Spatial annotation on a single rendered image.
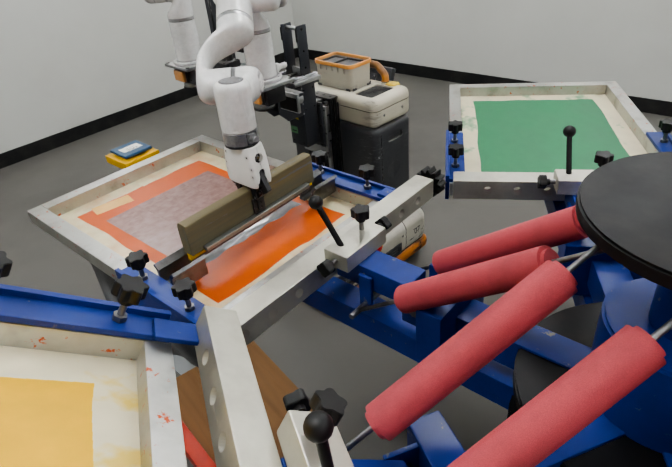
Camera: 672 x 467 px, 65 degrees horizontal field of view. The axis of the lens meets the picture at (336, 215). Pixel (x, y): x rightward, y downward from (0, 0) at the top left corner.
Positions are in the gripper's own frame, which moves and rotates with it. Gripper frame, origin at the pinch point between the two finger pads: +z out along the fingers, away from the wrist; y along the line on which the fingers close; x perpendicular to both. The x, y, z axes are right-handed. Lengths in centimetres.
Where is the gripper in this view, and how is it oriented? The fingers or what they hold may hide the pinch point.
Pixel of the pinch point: (253, 201)
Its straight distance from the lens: 123.7
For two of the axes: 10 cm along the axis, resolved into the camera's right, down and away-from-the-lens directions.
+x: -6.4, 4.5, -6.2
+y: -7.6, -2.9, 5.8
